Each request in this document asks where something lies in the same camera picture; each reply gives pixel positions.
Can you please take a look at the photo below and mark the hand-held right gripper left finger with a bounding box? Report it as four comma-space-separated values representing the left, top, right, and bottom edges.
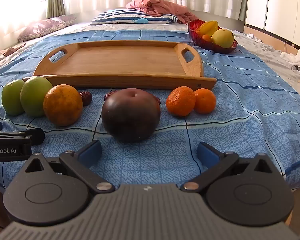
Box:
23, 140, 115, 194

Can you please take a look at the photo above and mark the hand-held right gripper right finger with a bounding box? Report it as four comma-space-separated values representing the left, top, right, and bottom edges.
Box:
180, 142, 275, 194

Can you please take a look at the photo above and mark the green apple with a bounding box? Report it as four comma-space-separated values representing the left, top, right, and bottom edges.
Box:
1, 79, 25, 116
20, 76, 53, 117

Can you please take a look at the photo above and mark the large orange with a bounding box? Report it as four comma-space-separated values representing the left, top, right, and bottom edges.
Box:
43, 84, 83, 127

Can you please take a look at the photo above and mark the smooth small mandarin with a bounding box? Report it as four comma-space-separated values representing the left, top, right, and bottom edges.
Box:
194, 88, 217, 115

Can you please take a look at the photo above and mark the dark purple plum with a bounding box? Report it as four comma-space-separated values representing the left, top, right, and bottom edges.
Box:
101, 88, 161, 143

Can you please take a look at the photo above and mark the wrinkly mandarin orange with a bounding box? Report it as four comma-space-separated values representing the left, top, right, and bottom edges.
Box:
166, 86, 196, 117

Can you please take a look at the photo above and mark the wooden tray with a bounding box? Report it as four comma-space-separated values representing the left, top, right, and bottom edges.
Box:
22, 40, 217, 91

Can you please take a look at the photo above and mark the blue checked blanket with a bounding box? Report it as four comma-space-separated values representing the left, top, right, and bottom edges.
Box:
0, 29, 300, 193

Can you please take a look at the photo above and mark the pink cloth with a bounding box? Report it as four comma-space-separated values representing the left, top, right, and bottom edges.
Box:
0, 45, 18, 65

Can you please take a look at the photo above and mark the purple floral pillow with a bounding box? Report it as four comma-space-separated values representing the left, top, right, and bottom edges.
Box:
17, 15, 77, 43

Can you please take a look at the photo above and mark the yellow mango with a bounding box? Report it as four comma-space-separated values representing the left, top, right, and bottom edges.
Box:
211, 28, 234, 48

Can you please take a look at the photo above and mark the red glass bowl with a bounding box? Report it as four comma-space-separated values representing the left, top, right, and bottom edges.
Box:
187, 19, 238, 54

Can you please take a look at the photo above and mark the yellow starfruit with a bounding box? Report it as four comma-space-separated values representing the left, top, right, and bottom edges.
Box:
195, 20, 220, 37

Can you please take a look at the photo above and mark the white clothes pile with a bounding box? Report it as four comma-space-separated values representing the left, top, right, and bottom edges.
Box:
280, 51, 300, 75

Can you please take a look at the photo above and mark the blue white striped pillow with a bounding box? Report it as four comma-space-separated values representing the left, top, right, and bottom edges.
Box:
90, 9, 178, 25

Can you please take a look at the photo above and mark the pink quilt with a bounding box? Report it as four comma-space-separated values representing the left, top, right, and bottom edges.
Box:
126, 0, 203, 25

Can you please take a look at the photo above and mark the white wardrobe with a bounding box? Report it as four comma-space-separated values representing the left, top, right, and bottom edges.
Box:
245, 0, 300, 53

